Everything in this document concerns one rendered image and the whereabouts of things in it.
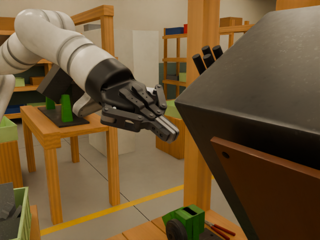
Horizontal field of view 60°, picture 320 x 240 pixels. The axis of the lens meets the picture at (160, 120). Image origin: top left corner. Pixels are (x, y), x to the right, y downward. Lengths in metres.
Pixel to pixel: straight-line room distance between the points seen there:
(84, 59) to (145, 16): 8.10
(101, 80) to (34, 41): 0.16
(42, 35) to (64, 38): 0.04
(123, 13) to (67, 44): 7.72
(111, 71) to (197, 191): 0.91
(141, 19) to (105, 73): 8.03
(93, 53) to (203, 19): 0.71
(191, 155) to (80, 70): 0.84
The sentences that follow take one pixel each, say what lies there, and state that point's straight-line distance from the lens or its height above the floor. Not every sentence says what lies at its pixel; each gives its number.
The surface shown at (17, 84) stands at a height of 0.90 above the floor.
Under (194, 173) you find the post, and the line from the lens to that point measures 1.23.
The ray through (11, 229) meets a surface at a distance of 1.35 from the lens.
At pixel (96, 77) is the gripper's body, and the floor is 1.55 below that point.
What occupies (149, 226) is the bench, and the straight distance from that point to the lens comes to 1.24.
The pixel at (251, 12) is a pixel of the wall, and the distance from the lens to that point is 11.57.
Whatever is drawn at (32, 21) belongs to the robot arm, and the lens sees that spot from 0.54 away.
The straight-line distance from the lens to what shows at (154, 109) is 0.41.
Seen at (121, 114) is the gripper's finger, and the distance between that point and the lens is 0.39.
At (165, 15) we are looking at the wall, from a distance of 8.90.
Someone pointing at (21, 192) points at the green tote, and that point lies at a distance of 1.51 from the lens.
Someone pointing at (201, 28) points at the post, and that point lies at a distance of 1.11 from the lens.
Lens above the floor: 1.59
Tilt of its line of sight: 14 degrees down
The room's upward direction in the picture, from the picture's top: straight up
